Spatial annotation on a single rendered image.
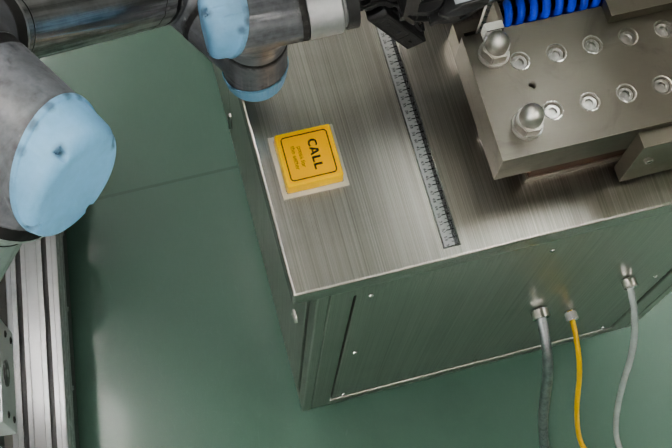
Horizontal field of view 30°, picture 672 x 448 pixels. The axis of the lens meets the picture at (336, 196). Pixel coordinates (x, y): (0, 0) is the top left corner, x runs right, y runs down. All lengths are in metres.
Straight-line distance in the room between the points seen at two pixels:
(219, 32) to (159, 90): 1.24
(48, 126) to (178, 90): 1.48
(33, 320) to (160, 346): 0.30
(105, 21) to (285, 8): 0.19
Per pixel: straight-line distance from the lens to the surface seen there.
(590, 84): 1.47
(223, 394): 2.37
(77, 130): 1.10
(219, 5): 1.34
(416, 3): 1.37
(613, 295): 2.05
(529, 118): 1.40
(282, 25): 1.34
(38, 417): 2.16
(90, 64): 2.61
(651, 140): 1.48
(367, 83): 1.58
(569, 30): 1.50
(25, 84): 1.12
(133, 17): 1.38
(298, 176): 1.50
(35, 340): 2.19
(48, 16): 1.27
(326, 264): 1.49
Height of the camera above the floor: 2.32
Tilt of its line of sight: 70 degrees down
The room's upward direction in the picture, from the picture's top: 8 degrees clockwise
